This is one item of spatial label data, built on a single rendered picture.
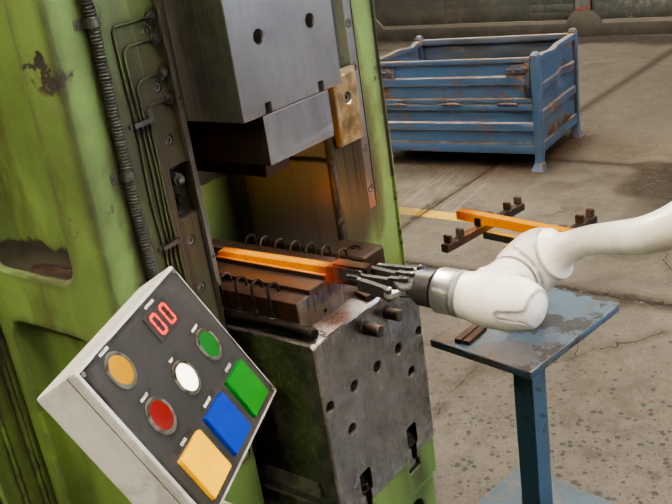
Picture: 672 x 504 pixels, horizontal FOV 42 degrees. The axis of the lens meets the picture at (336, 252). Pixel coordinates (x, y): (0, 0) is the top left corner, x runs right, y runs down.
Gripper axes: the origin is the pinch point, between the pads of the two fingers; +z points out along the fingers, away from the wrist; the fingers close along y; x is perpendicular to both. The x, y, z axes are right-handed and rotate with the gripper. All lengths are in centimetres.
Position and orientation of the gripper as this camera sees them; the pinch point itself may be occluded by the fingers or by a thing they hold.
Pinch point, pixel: (352, 272)
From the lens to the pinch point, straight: 178.0
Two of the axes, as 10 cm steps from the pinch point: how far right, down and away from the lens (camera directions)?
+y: 5.9, -3.8, 7.1
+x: -1.3, -9.1, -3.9
